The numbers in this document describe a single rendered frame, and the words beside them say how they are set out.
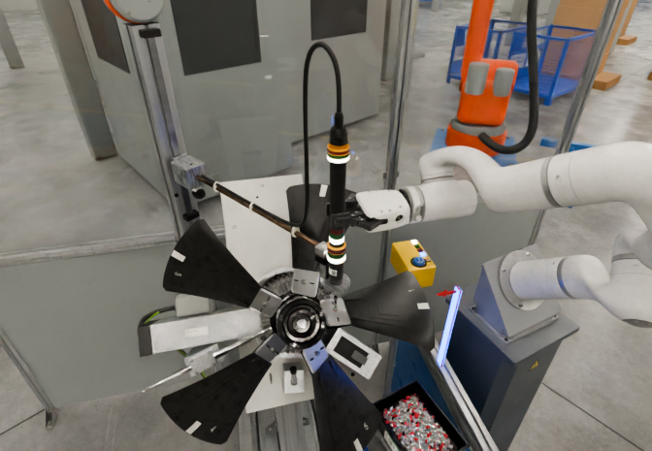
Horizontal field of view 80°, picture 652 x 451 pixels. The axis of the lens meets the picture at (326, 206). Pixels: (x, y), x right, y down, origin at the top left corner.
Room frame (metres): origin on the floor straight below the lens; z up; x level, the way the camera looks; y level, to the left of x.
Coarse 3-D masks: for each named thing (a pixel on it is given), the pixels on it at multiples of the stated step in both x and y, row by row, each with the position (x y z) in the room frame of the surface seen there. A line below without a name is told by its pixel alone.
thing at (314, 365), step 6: (318, 342) 0.66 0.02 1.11; (312, 348) 0.63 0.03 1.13; (318, 348) 0.65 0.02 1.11; (324, 348) 0.66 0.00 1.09; (306, 354) 0.61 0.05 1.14; (312, 354) 0.62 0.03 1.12; (324, 354) 0.64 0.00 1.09; (306, 360) 0.60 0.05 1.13; (312, 360) 0.61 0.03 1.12; (318, 360) 0.62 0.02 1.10; (324, 360) 0.63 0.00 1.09; (312, 366) 0.59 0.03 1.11; (318, 366) 0.60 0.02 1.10; (312, 372) 0.58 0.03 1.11
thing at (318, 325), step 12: (288, 300) 0.68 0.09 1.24; (300, 300) 0.66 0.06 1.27; (312, 300) 0.67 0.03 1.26; (276, 312) 0.71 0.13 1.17; (288, 312) 0.65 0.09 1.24; (300, 312) 0.65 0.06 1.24; (312, 312) 0.65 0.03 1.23; (324, 312) 0.66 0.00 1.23; (276, 324) 0.64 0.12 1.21; (288, 324) 0.62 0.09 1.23; (312, 324) 0.63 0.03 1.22; (324, 324) 0.63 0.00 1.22; (288, 336) 0.61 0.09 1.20; (300, 336) 0.61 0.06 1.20; (312, 336) 0.62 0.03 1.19; (300, 348) 0.59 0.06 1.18
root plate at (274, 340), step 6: (270, 336) 0.62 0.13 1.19; (276, 336) 0.63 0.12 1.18; (264, 342) 0.61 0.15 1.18; (270, 342) 0.62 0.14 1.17; (276, 342) 0.63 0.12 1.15; (282, 342) 0.64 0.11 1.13; (258, 348) 0.60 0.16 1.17; (264, 348) 0.61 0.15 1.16; (270, 348) 0.62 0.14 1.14; (276, 348) 0.63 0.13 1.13; (282, 348) 0.65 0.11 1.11; (258, 354) 0.60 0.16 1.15; (264, 354) 0.61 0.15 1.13; (270, 354) 0.62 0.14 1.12; (276, 354) 0.63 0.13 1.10; (270, 360) 0.62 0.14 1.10
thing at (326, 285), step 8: (320, 248) 0.72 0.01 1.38; (320, 256) 0.71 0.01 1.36; (320, 264) 0.71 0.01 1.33; (328, 264) 0.71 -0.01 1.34; (320, 272) 0.71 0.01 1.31; (328, 272) 0.71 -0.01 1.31; (328, 280) 0.70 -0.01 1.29; (344, 280) 0.70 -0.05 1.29; (328, 288) 0.67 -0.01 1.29; (336, 288) 0.67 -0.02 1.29; (344, 288) 0.67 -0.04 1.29
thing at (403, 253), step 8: (416, 240) 1.15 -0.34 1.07; (392, 248) 1.12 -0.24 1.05; (400, 248) 1.10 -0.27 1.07; (408, 248) 1.10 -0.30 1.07; (392, 256) 1.12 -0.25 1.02; (400, 256) 1.06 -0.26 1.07; (408, 256) 1.06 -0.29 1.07; (416, 256) 1.06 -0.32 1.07; (424, 256) 1.06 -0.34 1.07; (392, 264) 1.11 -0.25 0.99; (400, 264) 1.05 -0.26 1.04; (408, 264) 1.02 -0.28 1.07; (424, 264) 1.02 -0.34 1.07; (432, 264) 1.02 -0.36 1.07; (400, 272) 1.04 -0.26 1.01; (416, 272) 0.99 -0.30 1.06; (424, 272) 0.99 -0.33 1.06; (432, 272) 1.00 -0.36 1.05; (424, 280) 0.99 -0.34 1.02; (432, 280) 1.00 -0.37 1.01
